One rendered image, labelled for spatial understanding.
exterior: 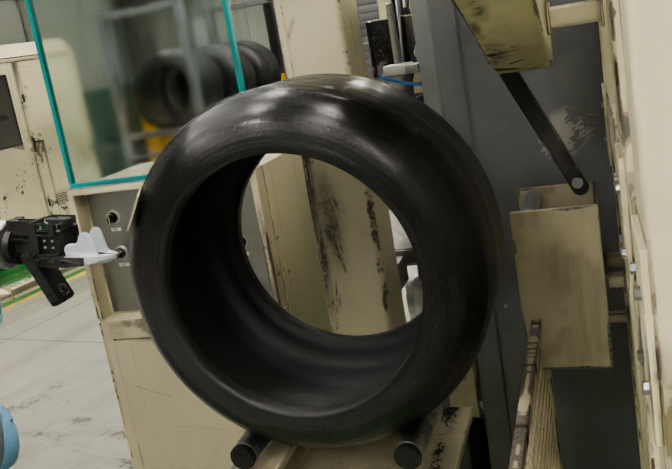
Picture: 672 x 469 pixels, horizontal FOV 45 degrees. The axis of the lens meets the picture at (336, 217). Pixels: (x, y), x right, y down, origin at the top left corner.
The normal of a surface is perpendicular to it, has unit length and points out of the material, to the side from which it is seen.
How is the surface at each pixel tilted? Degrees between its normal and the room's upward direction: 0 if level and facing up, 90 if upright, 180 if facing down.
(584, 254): 90
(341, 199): 90
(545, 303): 90
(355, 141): 81
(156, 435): 90
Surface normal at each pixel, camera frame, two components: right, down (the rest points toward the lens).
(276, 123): -0.29, 0.07
